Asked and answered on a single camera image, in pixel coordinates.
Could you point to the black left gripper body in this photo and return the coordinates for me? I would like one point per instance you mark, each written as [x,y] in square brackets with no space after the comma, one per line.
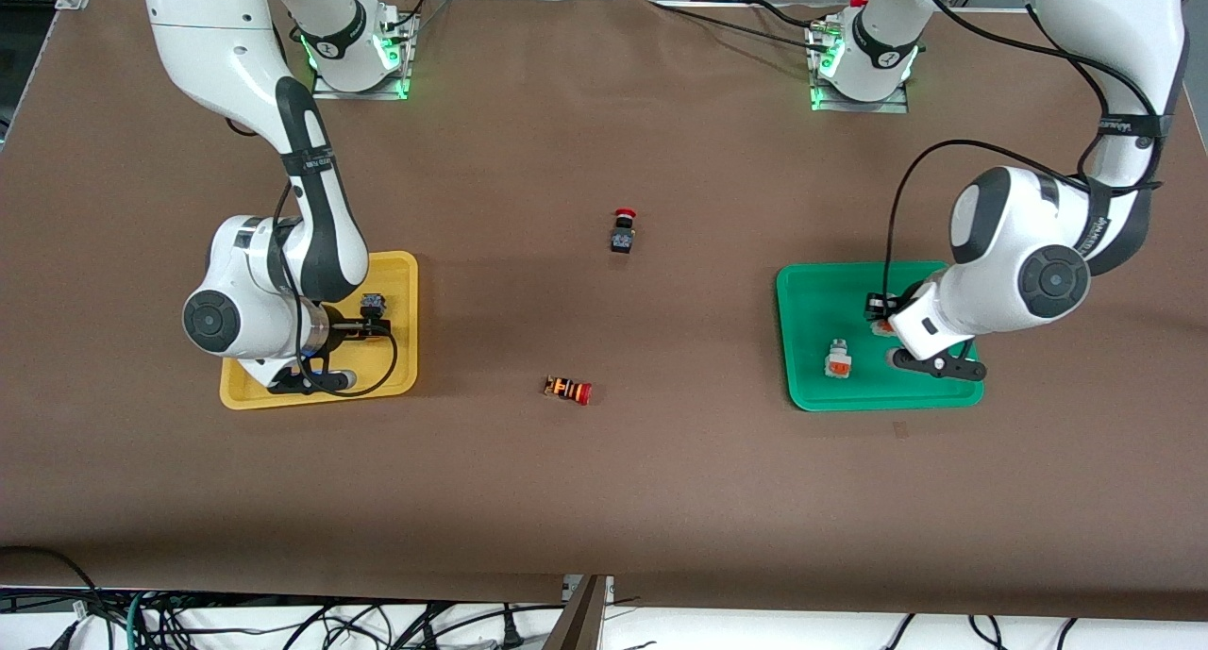
[897,304]

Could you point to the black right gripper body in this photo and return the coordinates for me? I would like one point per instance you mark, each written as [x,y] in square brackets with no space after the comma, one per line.
[345,330]

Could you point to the white button orange face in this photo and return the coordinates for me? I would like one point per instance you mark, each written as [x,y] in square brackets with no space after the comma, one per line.
[883,327]
[838,360]

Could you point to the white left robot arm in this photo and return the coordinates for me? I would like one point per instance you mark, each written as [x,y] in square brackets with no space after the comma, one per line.
[1114,27]

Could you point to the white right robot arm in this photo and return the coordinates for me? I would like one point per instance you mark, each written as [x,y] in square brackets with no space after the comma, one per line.
[226,37]

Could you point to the yellow plastic tray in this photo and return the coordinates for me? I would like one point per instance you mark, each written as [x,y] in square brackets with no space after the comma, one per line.
[404,282]

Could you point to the green plastic tray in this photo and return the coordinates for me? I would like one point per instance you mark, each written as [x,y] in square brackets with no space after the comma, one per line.
[821,296]

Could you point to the red button orange body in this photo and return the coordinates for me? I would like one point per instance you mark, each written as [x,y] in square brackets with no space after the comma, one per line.
[568,390]

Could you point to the red button black body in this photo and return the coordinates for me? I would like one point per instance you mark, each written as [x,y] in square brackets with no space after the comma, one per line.
[622,233]

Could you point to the brown paper table cover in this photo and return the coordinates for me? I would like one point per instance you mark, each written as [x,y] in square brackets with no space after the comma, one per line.
[604,499]

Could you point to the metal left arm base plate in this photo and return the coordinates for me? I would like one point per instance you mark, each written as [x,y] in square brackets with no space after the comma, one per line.
[897,105]

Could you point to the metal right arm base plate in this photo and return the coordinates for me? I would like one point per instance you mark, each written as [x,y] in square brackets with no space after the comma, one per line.
[396,74]

